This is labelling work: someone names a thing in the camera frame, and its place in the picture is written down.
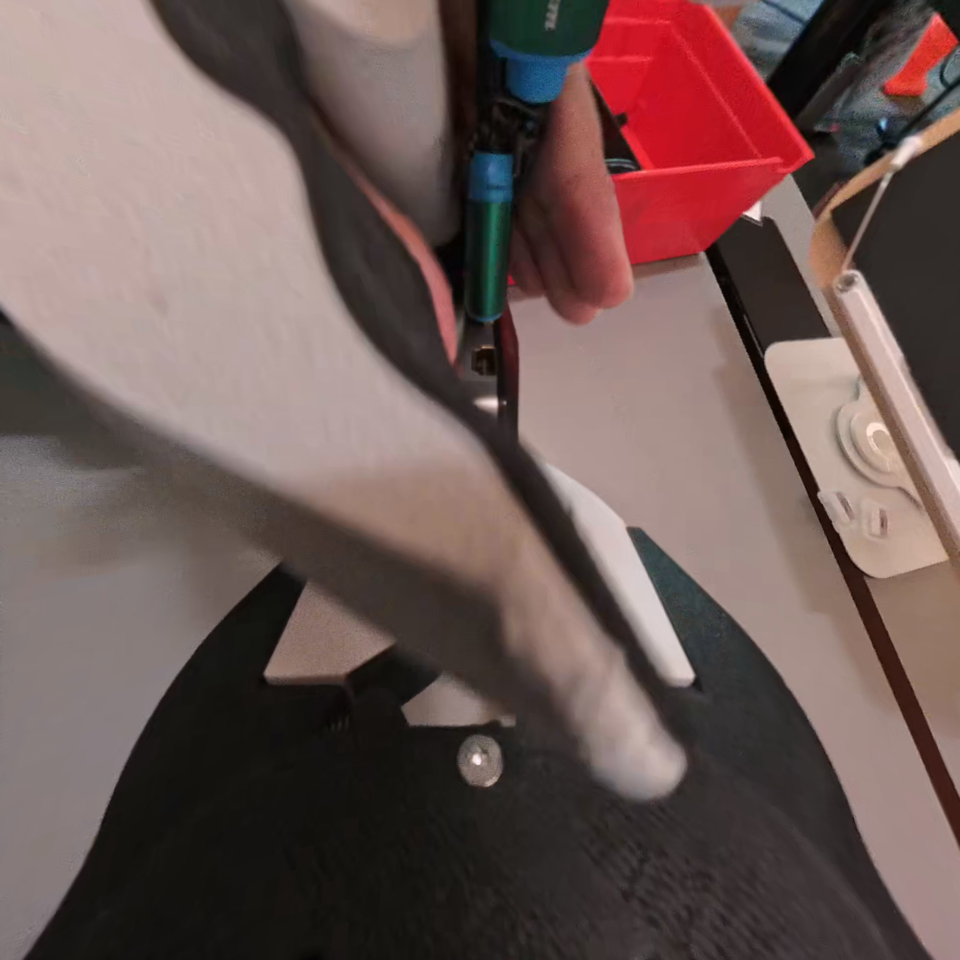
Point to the person's left hand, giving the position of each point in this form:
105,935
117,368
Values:
574,225

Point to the green blue screwdriver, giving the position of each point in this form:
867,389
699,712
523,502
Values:
487,255

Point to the red plastic bin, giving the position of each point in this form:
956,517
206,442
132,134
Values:
697,112

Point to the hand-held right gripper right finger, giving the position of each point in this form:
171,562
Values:
622,585

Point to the orange red plastic part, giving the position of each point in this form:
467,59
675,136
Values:
922,64

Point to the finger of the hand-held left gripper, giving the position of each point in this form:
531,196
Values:
375,75
187,300

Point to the white mounting bracket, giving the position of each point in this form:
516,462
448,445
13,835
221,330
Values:
810,420

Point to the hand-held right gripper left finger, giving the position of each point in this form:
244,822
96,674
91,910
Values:
322,637

